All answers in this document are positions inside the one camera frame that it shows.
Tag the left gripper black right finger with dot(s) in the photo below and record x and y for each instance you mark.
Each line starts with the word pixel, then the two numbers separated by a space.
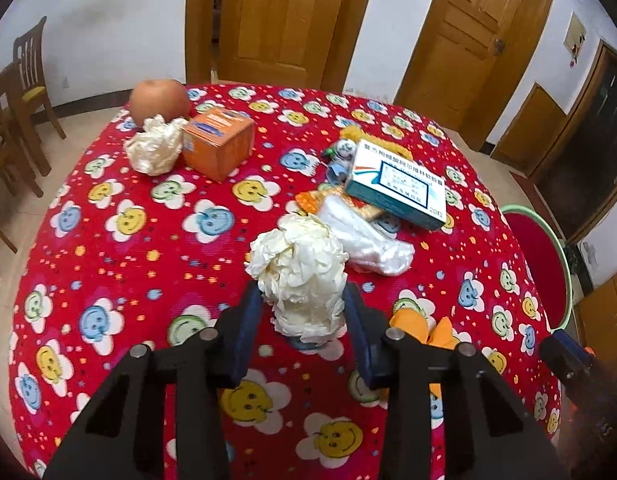
pixel 488 433

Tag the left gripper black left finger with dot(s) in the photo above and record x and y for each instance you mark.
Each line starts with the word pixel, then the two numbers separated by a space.
pixel 119 433

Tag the orange peel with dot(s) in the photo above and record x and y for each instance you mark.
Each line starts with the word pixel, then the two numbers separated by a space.
pixel 414 324

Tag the white plastic bag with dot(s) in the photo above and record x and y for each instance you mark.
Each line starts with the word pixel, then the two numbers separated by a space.
pixel 367 248

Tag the large paper ball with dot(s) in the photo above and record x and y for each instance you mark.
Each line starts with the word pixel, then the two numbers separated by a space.
pixel 300 270

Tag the teal white medicine box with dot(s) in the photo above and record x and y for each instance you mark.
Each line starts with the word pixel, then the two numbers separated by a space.
pixel 396 185

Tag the small paper ball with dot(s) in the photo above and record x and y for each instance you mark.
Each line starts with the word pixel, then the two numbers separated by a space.
pixel 155 149

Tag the rice cracker snack bag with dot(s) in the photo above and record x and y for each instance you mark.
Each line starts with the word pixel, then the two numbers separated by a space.
pixel 311 201

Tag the orange cardboard box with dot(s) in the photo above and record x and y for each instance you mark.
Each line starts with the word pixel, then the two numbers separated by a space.
pixel 217 141

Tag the wooden side cabinet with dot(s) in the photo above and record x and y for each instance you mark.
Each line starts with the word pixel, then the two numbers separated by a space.
pixel 596 316

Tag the red bin with green rim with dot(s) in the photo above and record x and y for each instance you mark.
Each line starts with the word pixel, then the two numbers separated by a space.
pixel 547 263

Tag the red smiley flower tablecloth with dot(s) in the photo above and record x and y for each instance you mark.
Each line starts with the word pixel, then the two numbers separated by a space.
pixel 122 258

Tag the dark entrance door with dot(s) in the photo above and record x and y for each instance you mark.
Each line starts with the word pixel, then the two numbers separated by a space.
pixel 577 178

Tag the wooden chair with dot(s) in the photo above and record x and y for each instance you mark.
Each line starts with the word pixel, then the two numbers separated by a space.
pixel 27 52
pixel 12 154

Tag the apple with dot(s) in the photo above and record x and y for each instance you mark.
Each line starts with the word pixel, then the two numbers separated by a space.
pixel 165 97

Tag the middle wooden door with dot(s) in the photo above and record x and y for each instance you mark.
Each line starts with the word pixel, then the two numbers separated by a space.
pixel 453 57

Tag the wooden door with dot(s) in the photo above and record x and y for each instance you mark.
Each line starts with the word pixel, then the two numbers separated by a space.
pixel 280 42
pixel 453 57

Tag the left wooden door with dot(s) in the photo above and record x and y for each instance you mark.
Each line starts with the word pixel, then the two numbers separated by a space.
pixel 280 42

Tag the wooden wall cabinet panel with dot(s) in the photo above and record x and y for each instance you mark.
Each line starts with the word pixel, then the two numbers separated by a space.
pixel 531 133

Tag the wall electrical box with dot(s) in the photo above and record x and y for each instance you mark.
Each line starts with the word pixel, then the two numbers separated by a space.
pixel 575 37

